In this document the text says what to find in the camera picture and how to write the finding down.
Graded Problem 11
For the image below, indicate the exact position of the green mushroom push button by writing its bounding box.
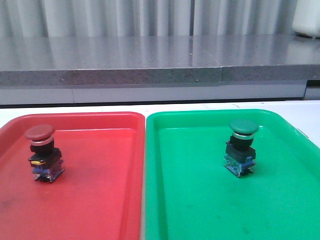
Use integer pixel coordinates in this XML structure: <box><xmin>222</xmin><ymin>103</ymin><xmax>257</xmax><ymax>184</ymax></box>
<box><xmin>224</xmin><ymin>118</ymin><xmax>259</xmax><ymax>178</ymax></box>

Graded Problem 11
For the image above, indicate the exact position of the red mushroom push button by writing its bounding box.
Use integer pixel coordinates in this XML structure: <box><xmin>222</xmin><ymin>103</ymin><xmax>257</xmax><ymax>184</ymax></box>
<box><xmin>24</xmin><ymin>124</ymin><xmax>65</xmax><ymax>183</ymax></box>

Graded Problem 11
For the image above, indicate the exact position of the green plastic tray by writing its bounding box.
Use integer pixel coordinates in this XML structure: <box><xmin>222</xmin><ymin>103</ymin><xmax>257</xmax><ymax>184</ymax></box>
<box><xmin>145</xmin><ymin>109</ymin><xmax>320</xmax><ymax>240</ymax></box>

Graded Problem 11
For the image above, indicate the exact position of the red plastic tray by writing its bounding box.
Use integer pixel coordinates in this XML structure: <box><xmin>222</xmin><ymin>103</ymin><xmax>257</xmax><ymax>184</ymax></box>
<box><xmin>0</xmin><ymin>112</ymin><xmax>145</xmax><ymax>240</ymax></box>

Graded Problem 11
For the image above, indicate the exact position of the grey stone counter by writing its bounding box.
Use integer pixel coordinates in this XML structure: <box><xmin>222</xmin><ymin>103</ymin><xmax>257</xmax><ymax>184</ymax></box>
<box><xmin>0</xmin><ymin>34</ymin><xmax>320</xmax><ymax>89</ymax></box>

